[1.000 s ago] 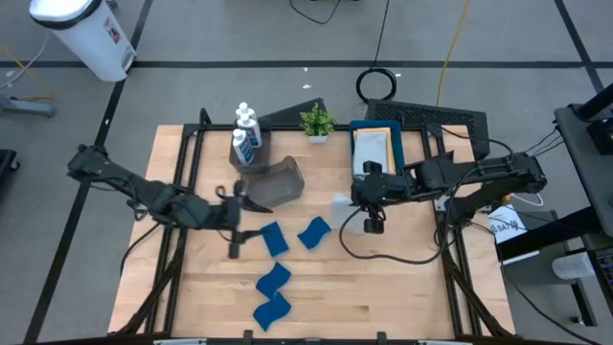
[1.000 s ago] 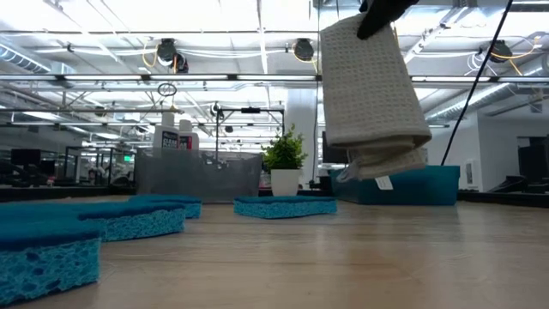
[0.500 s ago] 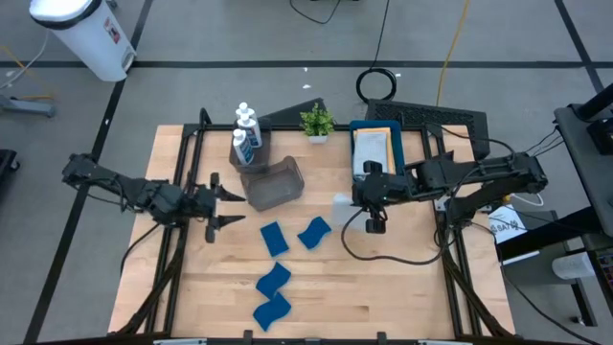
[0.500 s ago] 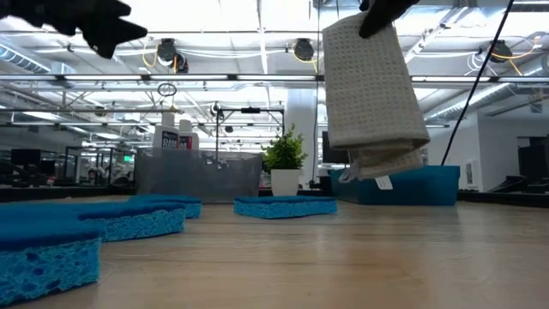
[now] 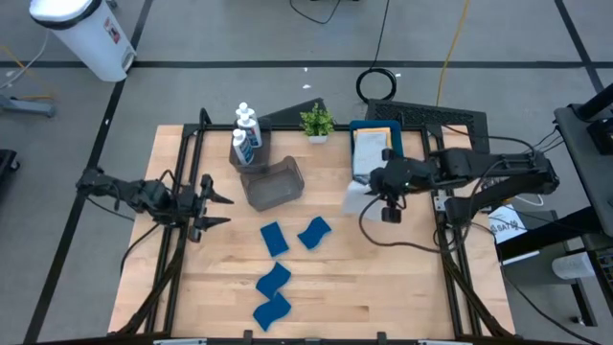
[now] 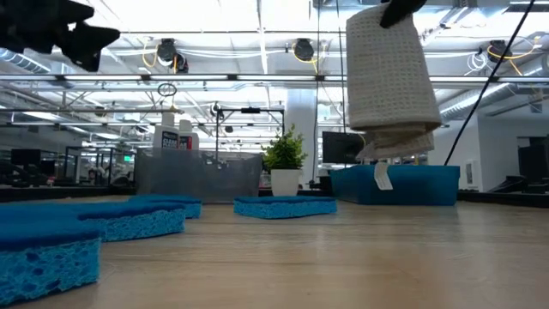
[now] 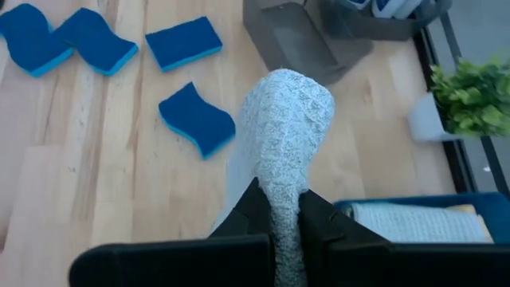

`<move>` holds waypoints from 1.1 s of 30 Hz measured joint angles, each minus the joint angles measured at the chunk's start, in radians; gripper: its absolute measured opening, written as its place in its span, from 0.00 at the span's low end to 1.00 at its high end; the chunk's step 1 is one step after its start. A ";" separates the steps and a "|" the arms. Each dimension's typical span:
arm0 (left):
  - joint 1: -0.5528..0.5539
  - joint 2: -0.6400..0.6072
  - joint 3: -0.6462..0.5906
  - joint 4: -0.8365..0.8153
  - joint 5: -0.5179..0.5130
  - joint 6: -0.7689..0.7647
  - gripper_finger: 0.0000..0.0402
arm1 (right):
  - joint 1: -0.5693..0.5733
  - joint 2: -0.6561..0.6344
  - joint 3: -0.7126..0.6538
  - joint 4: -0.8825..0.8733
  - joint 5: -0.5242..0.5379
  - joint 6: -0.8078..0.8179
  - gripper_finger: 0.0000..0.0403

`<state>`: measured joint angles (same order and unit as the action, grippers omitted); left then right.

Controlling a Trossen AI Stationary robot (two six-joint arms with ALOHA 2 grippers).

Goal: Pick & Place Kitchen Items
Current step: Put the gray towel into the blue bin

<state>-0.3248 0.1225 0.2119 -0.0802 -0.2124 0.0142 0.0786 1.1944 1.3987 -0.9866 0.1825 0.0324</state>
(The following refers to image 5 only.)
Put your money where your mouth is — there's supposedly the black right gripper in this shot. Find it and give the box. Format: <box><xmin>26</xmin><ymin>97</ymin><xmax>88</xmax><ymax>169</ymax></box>
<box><xmin>367</xmin><ymin>148</ymin><xmax>440</xmax><ymax>200</ymax></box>

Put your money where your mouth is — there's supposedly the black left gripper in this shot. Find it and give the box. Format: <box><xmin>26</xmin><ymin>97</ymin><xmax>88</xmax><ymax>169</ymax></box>
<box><xmin>189</xmin><ymin>173</ymin><xmax>236</xmax><ymax>243</ymax></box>

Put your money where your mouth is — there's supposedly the orange cloth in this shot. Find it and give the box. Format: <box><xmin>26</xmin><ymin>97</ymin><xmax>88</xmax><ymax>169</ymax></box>
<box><xmin>352</xmin><ymin>126</ymin><xmax>394</xmax><ymax>150</ymax></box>

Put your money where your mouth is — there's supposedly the blue rectangular sponge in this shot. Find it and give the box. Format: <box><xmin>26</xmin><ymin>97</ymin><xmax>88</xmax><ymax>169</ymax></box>
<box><xmin>259</xmin><ymin>220</ymin><xmax>291</xmax><ymax>259</ymax></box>

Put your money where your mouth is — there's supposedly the white plastic restorer bottle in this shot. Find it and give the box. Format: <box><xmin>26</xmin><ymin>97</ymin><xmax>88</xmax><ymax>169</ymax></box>
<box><xmin>231</xmin><ymin>127</ymin><xmax>256</xmax><ymax>167</ymax></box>
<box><xmin>237</xmin><ymin>112</ymin><xmax>264</xmax><ymax>150</ymax></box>
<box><xmin>234</xmin><ymin>101</ymin><xmax>256</xmax><ymax>121</ymax></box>

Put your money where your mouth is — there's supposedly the blue wavy sponge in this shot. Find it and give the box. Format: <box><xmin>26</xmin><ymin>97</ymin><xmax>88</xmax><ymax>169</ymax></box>
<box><xmin>296</xmin><ymin>216</ymin><xmax>333</xmax><ymax>251</ymax></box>
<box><xmin>251</xmin><ymin>292</ymin><xmax>293</xmax><ymax>333</ymax></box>
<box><xmin>254</xmin><ymin>261</ymin><xmax>293</xmax><ymax>300</ymax></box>

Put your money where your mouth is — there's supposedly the teal plastic bin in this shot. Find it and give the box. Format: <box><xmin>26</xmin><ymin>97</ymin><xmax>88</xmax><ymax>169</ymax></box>
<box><xmin>349</xmin><ymin>119</ymin><xmax>409</xmax><ymax>191</ymax></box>

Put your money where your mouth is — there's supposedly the grey translucent plastic bin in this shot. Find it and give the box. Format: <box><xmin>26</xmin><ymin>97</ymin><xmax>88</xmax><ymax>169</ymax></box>
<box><xmin>228</xmin><ymin>117</ymin><xmax>273</xmax><ymax>175</ymax></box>
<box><xmin>238</xmin><ymin>154</ymin><xmax>307</xmax><ymax>214</ymax></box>

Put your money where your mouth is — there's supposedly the black perforated panel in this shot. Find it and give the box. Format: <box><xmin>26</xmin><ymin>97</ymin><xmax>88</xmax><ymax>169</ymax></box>
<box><xmin>365</xmin><ymin>99</ymin><xmax>491</xmax><ymax>165</ymax></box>

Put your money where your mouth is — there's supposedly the green plant in white pot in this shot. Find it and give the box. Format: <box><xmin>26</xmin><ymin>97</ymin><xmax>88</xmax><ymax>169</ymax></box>
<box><xmin>298</xmin><ymin>102</ymin><xmax>337</xmax><ymax>146</ymax></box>

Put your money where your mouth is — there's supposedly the dark grey panel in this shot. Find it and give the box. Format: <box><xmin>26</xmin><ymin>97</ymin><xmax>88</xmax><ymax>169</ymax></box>
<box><xmin>261</xmin><ymin>97</ymin><xmax>328</xmax><ymax>127</ymax></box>

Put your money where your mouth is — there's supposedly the white printed paper sheet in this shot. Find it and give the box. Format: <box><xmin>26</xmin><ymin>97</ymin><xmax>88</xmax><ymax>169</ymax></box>
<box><xmin>487</xmin><ymin>204</ymin><xmax>529</xmax><ymax>246</ymax></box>

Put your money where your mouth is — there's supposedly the black metal stand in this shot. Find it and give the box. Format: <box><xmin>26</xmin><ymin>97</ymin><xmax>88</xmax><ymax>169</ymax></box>
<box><xmin>495</xmin><ymin>205</ymin><xmax>613</xmax><ymax>330</ymax></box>

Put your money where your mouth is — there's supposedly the black equipment cart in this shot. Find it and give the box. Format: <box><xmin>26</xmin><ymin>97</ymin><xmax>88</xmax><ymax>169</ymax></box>
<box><xmin>553</xmin><ymin>80</ymin><xmax>613</xmax><ymax>224</ymax></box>

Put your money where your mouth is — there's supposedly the translucent white roll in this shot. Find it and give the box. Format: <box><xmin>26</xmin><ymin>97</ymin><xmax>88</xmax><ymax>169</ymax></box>
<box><xmin>551</xmin><ymin>251</ymin><xmax>596</xmax><ymax>281</ymax></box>

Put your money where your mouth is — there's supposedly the grey metal desk foot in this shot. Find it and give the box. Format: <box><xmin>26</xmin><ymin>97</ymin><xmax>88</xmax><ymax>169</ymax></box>
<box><xmin>0</xmin><ymin>93</ymin><xmax>57</xmax><ymax>120</ymax></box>

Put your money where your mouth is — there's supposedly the white trash can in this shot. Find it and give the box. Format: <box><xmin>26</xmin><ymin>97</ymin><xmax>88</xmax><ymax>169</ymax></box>
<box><xmin>28</xmin><ymin>0</ymin><xmax>138</xmax><ymax>83</ymax></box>

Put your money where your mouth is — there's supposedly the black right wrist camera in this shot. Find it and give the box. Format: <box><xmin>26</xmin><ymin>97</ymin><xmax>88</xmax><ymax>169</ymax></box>
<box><xmin>380</xmin><ymin>205</ymin><xmax>403</xmax><ymax>225</ymax></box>

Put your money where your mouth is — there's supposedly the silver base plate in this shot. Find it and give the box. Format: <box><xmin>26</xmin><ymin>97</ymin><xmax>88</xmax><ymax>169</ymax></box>
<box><xmin>432</xmin><ymin>191</ymin><xmax>455</xmax><ymax>213</ymax></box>

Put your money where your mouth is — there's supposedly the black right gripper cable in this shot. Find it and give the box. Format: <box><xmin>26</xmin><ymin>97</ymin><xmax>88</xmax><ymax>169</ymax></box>
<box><xmin>357</xmin><ymin>191</ymin><xmax>480</xmax><ymax>255</ymax></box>

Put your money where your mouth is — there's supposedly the black aluminium rig frame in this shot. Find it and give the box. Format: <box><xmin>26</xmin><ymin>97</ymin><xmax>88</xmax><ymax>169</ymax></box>
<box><xmin>112</xmin><ymin>107</ymin><xmax>517</xmax><ymax>345</ymax></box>

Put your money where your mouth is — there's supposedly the black coiled cable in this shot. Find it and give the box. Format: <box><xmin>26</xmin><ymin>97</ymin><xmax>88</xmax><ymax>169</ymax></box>
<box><xmin>354</xmin><ymin>0</ymin><xmax>399</xmax><ymax>105</ymax></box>

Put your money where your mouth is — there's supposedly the yellow extension cable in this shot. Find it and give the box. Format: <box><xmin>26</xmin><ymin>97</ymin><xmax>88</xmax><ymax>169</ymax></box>
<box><xmin>434</xmin><ymin>0</ymin><xmax>473</xmax><ymax>108</ymax></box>

